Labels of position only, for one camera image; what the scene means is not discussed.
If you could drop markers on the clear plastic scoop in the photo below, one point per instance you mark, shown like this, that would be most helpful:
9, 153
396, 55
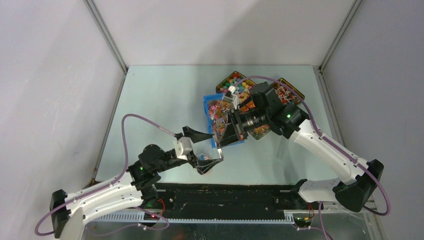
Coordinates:
282, 149

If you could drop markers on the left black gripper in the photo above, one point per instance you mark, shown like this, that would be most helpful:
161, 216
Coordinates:
201, 166

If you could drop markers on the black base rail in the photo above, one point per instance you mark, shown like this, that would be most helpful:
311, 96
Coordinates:
224, 202

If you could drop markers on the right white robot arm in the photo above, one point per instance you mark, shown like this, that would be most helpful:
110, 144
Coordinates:
357, 178

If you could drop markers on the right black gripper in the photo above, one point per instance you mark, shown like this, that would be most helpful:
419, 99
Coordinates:
230, 134

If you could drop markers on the tin of square candies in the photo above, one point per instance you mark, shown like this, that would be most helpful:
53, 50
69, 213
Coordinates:
242, 89

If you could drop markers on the silver jar lid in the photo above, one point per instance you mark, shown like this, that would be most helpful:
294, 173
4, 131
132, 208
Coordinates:
220, 153

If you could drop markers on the tin of lollipops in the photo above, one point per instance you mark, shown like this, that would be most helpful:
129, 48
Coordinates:
285, 95

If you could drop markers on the tin of gummy candies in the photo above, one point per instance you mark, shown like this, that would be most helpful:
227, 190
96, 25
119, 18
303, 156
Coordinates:
258, 132

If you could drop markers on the blue plastic candy bin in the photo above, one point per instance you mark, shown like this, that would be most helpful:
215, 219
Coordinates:
216, 109

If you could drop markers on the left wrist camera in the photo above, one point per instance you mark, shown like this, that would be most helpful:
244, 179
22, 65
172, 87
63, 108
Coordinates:
183, 148

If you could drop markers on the clear plastic jar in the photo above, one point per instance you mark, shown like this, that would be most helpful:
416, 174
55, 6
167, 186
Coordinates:
203, 157

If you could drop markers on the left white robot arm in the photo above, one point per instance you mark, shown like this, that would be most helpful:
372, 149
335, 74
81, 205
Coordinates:
135, 187

